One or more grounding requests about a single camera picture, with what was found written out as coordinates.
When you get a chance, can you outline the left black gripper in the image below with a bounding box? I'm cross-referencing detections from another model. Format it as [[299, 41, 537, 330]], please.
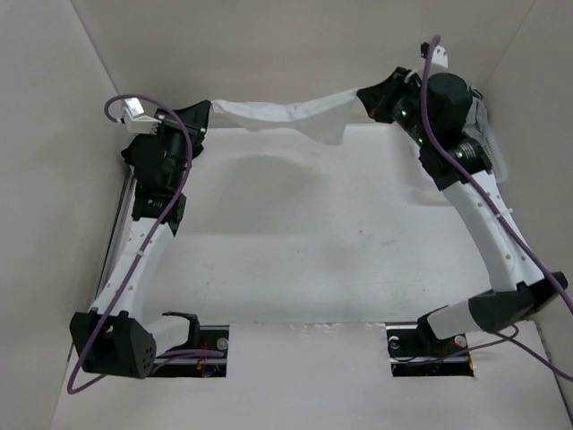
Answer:
[[151, 100, 211, 190]]

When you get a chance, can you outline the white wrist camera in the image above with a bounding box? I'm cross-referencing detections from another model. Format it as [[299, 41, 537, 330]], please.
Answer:
[[420, 42, 449, 69], [117, 98, 161, 134]]

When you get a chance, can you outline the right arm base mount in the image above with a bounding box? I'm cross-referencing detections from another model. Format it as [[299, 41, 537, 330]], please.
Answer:
[[386, 323, 474, 377]]

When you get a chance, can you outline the right metal table rail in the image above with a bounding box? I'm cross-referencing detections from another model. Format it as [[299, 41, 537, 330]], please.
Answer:
[[535, 322, 552, 363]]

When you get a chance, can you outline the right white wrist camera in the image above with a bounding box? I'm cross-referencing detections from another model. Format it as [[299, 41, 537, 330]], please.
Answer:
[[420, 42, 449, 69]]

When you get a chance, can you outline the left metal table rail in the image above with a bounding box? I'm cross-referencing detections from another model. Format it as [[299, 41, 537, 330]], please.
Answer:
[[90, 168, 135, 303]]

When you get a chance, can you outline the metal table rail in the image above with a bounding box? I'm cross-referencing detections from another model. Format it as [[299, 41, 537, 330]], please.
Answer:
[[90, 168, 135, 303], [535, 322, 552, 363]]

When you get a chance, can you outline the white plastic basket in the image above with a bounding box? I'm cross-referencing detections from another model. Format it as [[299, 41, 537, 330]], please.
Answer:
[[475, 121, 509, 184]]

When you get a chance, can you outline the grey tank top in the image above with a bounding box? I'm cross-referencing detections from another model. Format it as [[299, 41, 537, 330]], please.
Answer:
[[464, 86, 489, 139]]

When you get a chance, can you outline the white tank top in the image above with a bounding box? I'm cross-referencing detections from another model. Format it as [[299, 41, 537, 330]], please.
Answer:
[[211, 88, 358, 146]]

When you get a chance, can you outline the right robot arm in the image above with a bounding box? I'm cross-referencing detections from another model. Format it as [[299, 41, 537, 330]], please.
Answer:
[[357, 67, 568, 357]]

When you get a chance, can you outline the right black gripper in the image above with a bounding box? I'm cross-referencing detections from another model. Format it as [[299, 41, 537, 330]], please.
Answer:
[[357, 67, 433, 147]]

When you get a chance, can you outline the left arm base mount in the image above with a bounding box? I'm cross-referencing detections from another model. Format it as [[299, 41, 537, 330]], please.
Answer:
[[150, 326, 230, 379]]

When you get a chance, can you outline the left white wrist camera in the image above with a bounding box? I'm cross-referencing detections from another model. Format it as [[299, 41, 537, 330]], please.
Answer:
[[117, 98, 161, 134]]

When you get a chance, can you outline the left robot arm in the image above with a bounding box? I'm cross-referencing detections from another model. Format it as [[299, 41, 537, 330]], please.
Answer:
[[70, 97, 211, 379]]

